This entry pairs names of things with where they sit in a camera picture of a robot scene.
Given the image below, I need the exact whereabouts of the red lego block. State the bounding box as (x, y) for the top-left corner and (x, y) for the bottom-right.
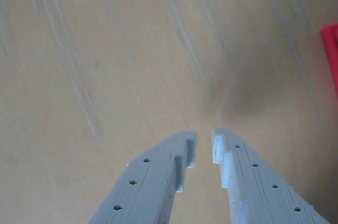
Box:
(320, 22), (338, 93)

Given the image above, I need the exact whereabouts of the grey-white gripper finger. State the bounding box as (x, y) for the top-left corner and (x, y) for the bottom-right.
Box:
(91, 130), (198, 224)
(212, 128), (331, 224)

